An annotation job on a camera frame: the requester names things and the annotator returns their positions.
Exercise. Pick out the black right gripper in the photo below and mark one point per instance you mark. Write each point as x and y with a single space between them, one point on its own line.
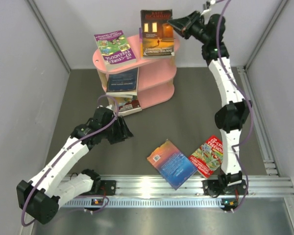
185 23

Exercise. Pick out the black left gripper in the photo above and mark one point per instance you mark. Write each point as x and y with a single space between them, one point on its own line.
122 132

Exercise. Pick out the brown dark cover book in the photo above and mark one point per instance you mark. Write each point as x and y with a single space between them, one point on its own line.
157 33

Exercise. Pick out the yellow Brideshead Revisited book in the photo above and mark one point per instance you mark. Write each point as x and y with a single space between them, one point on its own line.
128 105

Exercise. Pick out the dark blue paperback book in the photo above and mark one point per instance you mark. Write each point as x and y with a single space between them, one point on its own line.
126 81

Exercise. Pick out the blue orange paperback book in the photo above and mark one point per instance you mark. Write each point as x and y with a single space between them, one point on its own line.
172 164

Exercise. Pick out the purple 117-storey treehouse book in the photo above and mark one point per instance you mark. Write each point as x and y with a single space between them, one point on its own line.
115 49

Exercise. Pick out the red green treehouse book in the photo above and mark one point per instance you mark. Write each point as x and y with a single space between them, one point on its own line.
208 157

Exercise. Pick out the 169-storey treehouse book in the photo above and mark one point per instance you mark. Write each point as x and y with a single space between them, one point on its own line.
122 94

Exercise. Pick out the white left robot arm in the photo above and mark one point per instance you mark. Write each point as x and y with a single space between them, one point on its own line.
44 194

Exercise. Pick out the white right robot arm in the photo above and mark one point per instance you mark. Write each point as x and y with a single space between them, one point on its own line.
235 106

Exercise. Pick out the pink three-tier shelf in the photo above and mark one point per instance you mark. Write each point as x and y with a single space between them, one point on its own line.
155 77

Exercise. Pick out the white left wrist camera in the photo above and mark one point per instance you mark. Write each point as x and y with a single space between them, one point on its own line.
109 109

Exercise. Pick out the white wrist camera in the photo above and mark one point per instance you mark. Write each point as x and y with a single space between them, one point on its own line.
207 6
109 109

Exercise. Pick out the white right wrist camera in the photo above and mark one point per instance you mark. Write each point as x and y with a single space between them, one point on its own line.
207 6

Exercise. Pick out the aluminium mounting rail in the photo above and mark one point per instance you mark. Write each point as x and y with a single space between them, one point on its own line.
156 192

